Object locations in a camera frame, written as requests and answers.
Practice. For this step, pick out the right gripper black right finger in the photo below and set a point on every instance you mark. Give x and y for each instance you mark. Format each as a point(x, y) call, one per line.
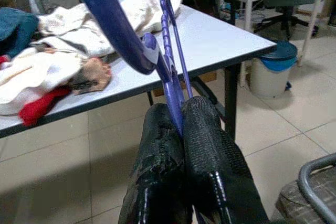
point(210, 155)

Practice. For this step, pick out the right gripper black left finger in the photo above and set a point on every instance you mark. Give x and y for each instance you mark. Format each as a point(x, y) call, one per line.
point(157, 155)

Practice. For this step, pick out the purple plastic clothes hanger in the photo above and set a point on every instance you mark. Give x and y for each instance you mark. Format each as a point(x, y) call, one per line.
point(115, 19)

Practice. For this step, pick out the white bin blue lid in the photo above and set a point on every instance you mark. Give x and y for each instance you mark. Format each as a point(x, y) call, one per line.
point(267, 77)

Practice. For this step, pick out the brown plush toy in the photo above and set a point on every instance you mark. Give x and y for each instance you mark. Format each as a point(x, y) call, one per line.
point(98, 72)

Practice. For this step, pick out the red garment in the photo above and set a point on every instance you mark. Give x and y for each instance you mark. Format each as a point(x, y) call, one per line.
point(39, 106)

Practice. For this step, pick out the white garment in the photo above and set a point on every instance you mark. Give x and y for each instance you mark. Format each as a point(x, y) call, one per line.
point(39, 72)

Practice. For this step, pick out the beige garment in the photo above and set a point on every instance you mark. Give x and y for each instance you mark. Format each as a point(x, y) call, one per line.
point(147, 6)

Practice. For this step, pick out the black office chair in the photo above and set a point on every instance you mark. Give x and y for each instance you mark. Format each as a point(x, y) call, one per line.
point(286, 14)

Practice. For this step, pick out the teal garment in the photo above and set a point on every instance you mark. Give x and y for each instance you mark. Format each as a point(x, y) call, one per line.
point(15, 27)

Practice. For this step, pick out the grey metal tube frame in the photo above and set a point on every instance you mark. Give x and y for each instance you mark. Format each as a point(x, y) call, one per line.
point(315, 166)

